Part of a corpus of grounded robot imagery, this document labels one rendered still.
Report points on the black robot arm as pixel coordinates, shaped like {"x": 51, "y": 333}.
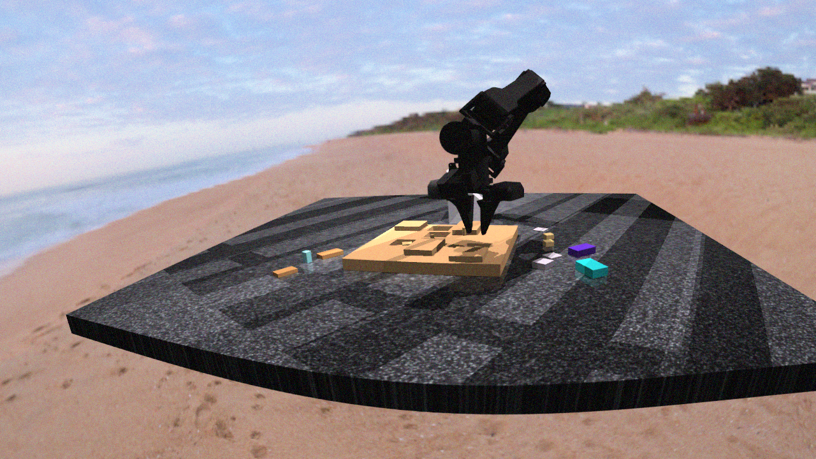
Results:
{"x": 501, "y": 110}

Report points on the purple rectangular block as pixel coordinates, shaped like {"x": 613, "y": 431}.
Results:
{"x": 581, "y": 250}

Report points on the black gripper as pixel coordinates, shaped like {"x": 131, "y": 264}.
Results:
{"x": 492, "y": 194}

